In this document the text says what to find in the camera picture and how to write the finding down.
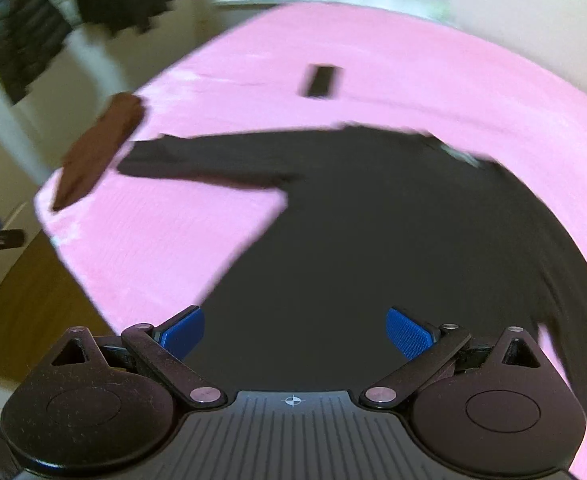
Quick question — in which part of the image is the maroon knit sweater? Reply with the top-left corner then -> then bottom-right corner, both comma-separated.
51,92 -> 147,212

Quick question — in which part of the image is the black puffer jacket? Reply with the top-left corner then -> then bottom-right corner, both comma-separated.
0,0 -> 73,107

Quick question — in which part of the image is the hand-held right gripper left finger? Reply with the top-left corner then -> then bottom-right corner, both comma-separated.
48,305 -> 227,408

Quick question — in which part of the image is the dark brown long-sleeved shirt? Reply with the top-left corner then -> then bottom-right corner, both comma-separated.
116,125 -> 587,396

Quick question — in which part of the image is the black smartphone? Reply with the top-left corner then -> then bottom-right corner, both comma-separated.
297,63 -> 343,99

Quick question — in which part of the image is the pink ribbed blanket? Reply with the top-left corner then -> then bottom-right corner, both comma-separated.
32,2 -> 587,480

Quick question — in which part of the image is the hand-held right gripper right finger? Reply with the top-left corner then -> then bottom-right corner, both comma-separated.
359,307 -> 544,410

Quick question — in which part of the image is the white window sill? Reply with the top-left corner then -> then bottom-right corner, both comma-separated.
212,0 -> 455,27

